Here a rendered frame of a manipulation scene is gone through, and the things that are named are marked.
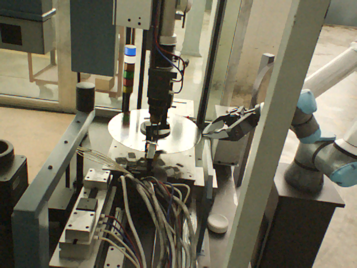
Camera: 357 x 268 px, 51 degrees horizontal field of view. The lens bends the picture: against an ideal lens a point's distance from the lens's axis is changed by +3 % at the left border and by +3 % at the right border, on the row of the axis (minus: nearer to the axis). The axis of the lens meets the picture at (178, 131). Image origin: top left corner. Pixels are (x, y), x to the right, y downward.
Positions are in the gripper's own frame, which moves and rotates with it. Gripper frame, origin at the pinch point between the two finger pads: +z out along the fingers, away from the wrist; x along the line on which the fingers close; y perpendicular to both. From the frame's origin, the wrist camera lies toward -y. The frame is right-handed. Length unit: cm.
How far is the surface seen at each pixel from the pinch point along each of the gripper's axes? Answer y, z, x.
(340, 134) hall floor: 268, -12, -127
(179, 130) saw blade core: 4.2, 10.9, 2.6
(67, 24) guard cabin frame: 28, 51, 56
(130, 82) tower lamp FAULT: 20.0, 30.7, 23.9
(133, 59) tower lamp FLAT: 20.2, 25.1, 31.9
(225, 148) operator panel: 23.3, 5.6, -16.0
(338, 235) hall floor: 105, -7, -124
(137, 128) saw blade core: -3.0, 22.1, 10.1
